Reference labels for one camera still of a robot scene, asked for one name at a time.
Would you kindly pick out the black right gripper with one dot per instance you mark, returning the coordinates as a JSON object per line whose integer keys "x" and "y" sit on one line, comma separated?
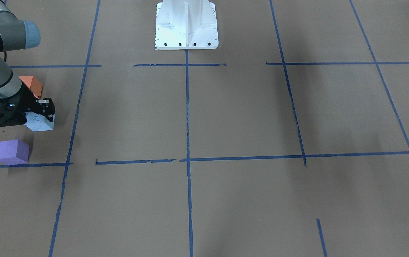
{"x": 27, "y": 102}

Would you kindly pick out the light blue foam block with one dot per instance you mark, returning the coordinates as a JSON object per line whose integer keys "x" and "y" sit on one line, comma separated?
{"x": 37, "y": 122}

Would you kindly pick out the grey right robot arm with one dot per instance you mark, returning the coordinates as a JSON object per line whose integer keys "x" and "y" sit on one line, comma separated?
{"x": 15, "y": 34}

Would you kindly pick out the orange foam block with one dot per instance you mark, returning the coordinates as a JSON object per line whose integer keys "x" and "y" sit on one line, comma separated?
{"x": 34, "y": 85}

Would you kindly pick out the purple foam block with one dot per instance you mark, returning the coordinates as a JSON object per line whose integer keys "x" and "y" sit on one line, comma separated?
{"x": 14, "y": 152}

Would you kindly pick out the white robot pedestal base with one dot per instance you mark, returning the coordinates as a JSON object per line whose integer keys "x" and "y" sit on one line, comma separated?
{"x": 186, "y": 24}

